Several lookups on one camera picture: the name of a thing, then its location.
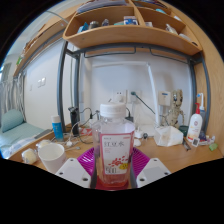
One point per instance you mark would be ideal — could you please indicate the blue white spray bottle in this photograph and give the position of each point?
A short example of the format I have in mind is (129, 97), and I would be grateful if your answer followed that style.
(202, 100)

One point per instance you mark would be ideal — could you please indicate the clear pink drink bottle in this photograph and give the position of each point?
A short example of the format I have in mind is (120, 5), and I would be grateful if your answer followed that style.
(113, 133)

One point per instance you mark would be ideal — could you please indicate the wooden shelf unit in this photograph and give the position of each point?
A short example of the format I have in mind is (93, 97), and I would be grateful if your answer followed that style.
(133, 35)

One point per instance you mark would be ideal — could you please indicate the white wall switch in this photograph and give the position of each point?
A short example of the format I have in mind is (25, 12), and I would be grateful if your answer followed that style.
(41, 82)

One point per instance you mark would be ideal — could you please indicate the white folded mask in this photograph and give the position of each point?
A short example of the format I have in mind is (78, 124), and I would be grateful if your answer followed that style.
(168, 136)

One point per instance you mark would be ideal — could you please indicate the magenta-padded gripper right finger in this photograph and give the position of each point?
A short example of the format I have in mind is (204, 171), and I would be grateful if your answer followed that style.
(153, 170)

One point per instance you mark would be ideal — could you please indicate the wooden tree figurine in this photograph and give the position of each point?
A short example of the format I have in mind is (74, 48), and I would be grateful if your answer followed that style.
(175, 110)

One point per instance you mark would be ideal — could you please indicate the wrapped round snack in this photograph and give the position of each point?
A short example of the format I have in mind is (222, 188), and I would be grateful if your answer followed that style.
(29, 156)
(43, 143)

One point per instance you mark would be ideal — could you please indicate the white red pump bottle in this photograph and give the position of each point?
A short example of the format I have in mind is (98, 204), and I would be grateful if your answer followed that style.
(194, 126)

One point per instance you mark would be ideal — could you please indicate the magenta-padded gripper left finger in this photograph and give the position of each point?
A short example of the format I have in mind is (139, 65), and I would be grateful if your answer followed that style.
(70, 171)

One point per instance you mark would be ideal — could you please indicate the small white oval case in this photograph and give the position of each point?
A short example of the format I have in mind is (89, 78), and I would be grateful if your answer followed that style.
(137, 142)

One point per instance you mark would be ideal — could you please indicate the white wall socket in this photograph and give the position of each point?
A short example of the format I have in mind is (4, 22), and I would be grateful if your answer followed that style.
(164, 98)
(136, 95)
(120, 96)

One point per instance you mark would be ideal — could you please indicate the small white digital clock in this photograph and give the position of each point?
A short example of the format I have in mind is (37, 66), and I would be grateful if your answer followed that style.
(195, 142)

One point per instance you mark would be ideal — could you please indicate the blue white tube bottle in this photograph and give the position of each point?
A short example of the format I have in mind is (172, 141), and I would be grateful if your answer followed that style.
(57, 128)

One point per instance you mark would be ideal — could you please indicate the small green object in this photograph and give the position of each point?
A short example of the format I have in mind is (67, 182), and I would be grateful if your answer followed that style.
(213, 147)

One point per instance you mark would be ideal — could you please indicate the black cylindrical device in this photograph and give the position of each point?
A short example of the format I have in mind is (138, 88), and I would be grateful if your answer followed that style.
(74, 120)

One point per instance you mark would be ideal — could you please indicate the teal pillow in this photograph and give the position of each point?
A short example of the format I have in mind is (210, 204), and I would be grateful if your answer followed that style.
(11, 120)

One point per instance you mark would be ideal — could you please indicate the white paper cup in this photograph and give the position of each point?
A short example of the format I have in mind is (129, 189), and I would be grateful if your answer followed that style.
(51, 160)

